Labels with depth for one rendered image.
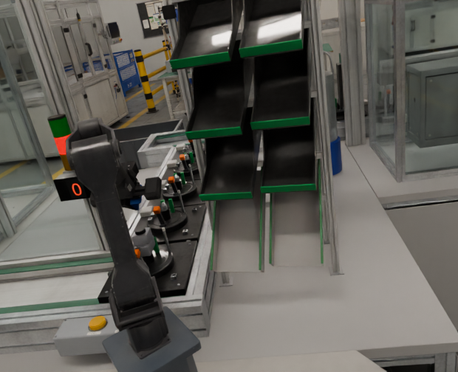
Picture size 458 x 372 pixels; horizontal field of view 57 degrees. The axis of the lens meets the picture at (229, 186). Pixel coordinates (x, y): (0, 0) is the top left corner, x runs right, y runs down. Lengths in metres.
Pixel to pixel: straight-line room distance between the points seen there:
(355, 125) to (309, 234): 1.17
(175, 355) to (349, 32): 1.66
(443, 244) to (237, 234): 0.99
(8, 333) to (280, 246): 0.75
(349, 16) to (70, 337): 1.70
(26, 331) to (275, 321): 0.65
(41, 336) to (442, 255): 1.46
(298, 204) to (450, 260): 0.94
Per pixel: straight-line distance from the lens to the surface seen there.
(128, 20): 12.44
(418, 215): 1.77
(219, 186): 1.05
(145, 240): 1.18
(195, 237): 1.33
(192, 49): 1.00
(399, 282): 1.25
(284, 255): 1.10
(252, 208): 1.13
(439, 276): 1.95
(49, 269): 1.49
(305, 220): 1.11
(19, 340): 1.31
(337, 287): 1.23
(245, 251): 1.10
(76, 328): 1.15
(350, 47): 2.11
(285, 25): 1.00
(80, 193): 1.30
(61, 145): 1.27
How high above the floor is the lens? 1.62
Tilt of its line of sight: 23 degrees down
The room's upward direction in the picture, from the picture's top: 11 degrees counter-clockwise
